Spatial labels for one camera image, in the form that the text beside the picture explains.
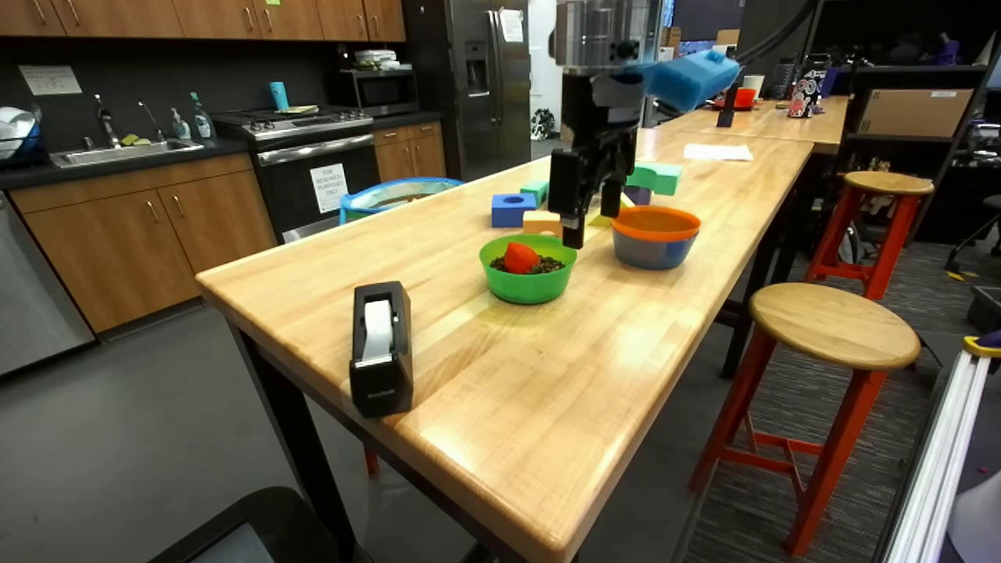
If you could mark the white wall plate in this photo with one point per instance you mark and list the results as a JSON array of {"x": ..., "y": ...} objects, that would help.
[{"x": 50, "y": 78}]

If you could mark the black chair back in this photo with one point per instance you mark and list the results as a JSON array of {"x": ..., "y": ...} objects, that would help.
[{"x": 271, "y": 520}]

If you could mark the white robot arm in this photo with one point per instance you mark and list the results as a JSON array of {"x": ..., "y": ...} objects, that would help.
[{"x": 600, "y": 33}]

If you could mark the white paper sheet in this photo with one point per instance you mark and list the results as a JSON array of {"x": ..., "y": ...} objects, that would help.
[{"x": 718, "y": 151}]

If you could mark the blue plastic bowl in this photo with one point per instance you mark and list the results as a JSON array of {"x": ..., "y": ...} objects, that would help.
[{"x": 653, "y": 253}]

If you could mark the black metal table frame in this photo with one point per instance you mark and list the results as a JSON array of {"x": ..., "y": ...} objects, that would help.
[{"x": 299, "y": 439}]

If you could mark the narrow wooden base cabinet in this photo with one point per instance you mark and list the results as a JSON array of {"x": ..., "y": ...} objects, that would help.
[{"x": 407, "y": 151}]

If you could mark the orange plastic bowl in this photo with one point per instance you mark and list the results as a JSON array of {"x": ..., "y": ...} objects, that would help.
[{"x": 654, "y": 219}]

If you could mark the wooden stool with red legs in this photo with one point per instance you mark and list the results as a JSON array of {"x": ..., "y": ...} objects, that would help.
[
  {"x": 833, "y": 326},
  {"x": 890, "y": 183}
]

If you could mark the clear soap bottle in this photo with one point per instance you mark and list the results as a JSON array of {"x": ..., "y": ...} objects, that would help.
[{"x": 202, "y": 124}]

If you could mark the black microwave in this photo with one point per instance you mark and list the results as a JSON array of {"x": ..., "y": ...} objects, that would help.
[{"x": 380, "y": 90}]

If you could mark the steel kitchen sink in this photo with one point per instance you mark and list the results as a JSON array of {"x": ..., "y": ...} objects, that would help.
[{"x": 114, "y": 153}]

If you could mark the white printed notice sheet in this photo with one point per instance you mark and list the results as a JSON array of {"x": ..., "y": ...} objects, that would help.
[{"x": 329, "y": 188}]

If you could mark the stainless steel oven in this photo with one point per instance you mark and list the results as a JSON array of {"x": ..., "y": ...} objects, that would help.
[{"x": 299, "y": 177}]

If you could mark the red cup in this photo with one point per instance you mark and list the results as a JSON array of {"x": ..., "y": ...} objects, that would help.
[{"x": 749, "y": 102}]

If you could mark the light blue chair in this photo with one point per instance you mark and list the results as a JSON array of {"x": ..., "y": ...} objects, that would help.
[{"x": 364, "y": 199}]

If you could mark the wide wooden base cabinet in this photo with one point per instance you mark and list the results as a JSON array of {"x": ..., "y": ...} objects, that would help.
[{"x": 135, "y": 250}]

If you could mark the yellow wedge block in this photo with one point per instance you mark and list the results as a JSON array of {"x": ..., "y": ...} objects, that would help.
[{"x": 600, "y": 219}]

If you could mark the white bowls stack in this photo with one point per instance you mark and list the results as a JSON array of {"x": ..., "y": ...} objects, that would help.
[{"x": 377, "y": 57}]

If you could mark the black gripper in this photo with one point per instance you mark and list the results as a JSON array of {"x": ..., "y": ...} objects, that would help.
[{"x": 600, "y": 111}]

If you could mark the green plastic bowl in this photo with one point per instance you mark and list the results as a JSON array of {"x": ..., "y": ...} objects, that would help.
[{"x": 521, "y": 291}]

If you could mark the teal cup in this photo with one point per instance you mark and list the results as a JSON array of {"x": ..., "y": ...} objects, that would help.
[{"x": 279, "y": 96}]

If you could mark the white aluminium frame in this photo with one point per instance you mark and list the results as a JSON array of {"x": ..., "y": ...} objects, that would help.
[{"x": 940, "y": 470}]

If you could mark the small green block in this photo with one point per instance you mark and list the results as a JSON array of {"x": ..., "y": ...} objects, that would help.
[{"x": 537, "y": 190}]

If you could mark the green arch foam block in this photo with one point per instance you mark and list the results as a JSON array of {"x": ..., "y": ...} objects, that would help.
[{"x": 658, "y": 177}]

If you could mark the black tape dispenser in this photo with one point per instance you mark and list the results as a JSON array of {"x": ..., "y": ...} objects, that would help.
[{"x": 380, "y": 389}]

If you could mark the cream rectangular block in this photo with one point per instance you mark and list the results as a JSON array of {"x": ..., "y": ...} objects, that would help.
[{"x": 541, "y": 224}]

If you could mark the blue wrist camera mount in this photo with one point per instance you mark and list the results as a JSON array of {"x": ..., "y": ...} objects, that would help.
[{"x": 691, "y": 78}]

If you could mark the red toy fruit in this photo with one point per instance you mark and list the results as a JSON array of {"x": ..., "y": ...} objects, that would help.
[{"x": 521, "y": 257}]

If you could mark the grey dishwasher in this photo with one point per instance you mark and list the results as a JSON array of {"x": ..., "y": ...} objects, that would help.
[{"x": 32, "y": 300}]

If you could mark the blue square block with hole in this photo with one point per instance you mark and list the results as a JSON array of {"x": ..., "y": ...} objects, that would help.
[{"x": 509, "y": 217}]

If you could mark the small dark purple block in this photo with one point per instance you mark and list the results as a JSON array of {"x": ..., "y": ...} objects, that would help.
[{"x": 640, "y": 194}]

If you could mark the wooden wall cabinets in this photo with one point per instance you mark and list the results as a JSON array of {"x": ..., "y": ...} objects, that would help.
[{"x": 158, "y": 17}]

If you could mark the stainless steel refrigerator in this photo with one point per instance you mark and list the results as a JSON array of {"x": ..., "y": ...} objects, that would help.
[{"x": 459, "y": 96}]

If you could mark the black cart with cork board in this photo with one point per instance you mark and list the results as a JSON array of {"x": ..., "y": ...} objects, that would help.
[{"x": 912, "y": 111}]

